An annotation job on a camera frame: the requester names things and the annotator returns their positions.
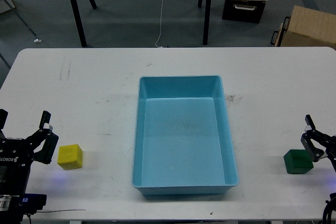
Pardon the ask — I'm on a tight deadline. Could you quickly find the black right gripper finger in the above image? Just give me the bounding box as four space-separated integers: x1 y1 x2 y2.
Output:
301 114 331 162

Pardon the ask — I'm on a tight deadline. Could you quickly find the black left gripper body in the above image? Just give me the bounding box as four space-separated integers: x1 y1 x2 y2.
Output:
1 133 32 197

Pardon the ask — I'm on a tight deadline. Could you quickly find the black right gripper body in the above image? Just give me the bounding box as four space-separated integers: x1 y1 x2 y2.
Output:
325 135 336 170

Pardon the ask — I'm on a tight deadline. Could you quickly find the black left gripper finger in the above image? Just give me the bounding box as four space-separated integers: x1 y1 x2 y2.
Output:
25 111 59 164
0 109 8 138

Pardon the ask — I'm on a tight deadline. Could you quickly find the yellow cube block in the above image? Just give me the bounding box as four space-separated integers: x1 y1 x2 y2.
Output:
57 144 83 170

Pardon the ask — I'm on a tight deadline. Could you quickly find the green cube block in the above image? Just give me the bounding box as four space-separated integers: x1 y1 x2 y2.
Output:
283 149 313 174

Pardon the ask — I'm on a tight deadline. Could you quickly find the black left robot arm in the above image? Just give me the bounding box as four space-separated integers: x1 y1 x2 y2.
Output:
1 111 59 223

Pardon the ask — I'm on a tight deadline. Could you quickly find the black storage box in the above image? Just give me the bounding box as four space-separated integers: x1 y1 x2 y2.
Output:
222 0 266 24

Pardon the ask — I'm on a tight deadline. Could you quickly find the thin black zip tie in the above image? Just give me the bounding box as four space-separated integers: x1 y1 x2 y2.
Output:
37 209 86 213

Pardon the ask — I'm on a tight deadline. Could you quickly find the chair at left edge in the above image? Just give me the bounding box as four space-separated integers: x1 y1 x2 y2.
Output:
0 0 37 68

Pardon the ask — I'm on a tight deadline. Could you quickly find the light blue plastic bin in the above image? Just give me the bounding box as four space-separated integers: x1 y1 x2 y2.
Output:
132 76 239 195

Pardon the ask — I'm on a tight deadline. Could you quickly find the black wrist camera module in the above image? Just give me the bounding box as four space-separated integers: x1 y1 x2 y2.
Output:
21 194 47 214

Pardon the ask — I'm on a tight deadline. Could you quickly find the white cable on floor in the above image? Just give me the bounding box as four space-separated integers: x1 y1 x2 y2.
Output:
154 0 169 49

